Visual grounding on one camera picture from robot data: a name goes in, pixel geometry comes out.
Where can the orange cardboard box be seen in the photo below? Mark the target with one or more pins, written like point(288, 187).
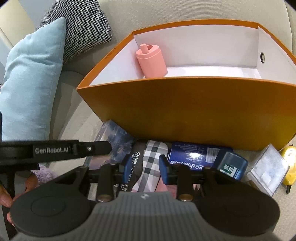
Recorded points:
point(229, 83)

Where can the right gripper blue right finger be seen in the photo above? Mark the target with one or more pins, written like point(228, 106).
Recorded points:
point(164, 168)

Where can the light blue cushion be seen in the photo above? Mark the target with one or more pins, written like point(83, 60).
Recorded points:
point(32, 73)

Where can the yellow tape measure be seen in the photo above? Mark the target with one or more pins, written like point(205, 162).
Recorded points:
point(289, 154)

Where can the clear plastic box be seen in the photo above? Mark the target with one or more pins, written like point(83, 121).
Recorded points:
point(267, 172)

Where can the pink plastic bottle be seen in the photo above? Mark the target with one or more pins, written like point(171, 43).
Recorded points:
point(151, 61)

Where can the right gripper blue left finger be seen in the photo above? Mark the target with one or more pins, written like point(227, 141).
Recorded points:
point(127, 168)

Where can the purple fluffy blanket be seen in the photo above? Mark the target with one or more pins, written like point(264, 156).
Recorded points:
point(44, 174)

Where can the blue Super Deer tin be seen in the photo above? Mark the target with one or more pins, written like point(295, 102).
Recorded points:
point(196, 156)

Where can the plaid black white case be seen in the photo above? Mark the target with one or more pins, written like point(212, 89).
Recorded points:
point(144, 175)

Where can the houndstooth black white cushion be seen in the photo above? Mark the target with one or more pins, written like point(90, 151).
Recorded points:
point(86, 26)

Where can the photo card box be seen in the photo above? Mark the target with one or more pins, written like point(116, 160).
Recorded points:
point(121, 143)

